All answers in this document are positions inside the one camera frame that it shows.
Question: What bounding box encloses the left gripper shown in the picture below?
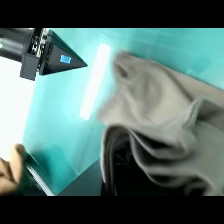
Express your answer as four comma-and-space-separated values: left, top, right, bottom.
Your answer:
19, 28, 89, 82

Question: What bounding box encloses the brown T-shirt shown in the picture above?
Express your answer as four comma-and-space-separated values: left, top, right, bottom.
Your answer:
95, 49, 224, 197

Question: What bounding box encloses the orange-brown garment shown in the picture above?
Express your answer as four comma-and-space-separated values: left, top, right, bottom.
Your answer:
0, 143, 27, 195

